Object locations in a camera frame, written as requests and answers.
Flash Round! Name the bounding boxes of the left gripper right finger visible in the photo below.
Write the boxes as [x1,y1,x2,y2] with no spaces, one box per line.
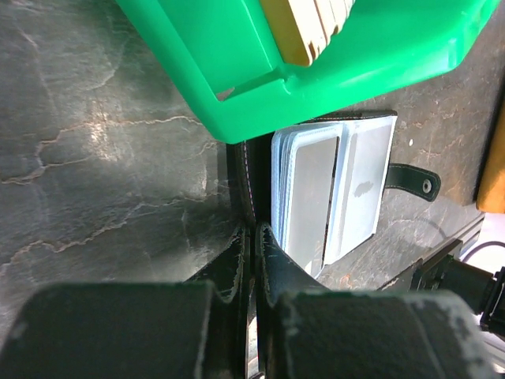
[254,222,327,378]

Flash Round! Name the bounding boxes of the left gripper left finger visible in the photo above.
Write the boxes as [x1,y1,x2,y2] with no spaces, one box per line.
[187,224,249,378]

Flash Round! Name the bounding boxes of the black leather card holder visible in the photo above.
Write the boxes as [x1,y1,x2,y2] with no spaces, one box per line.
[226,111,441,277]

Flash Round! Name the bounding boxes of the green plastic bin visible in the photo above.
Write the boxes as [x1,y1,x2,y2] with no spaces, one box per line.
[119,1,497,144]

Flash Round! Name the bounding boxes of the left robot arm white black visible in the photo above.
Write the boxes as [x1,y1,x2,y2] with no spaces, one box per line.
[194,223,504,378]

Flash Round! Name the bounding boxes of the stack of white cards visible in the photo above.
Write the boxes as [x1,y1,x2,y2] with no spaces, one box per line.
[260,0,355,67]

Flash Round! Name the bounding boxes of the mustard canvas tote bag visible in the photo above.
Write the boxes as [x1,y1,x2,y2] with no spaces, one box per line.
[476,110,505,214]

